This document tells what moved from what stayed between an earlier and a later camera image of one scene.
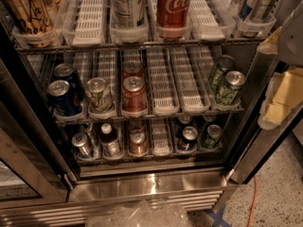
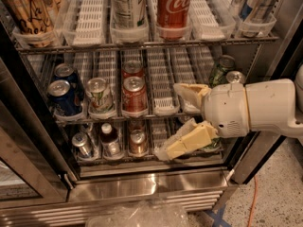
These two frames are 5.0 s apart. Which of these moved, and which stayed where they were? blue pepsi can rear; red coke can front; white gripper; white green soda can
Moved: white gripper
Stayed: white green soda can; red coke can front; blue pepsi can rear
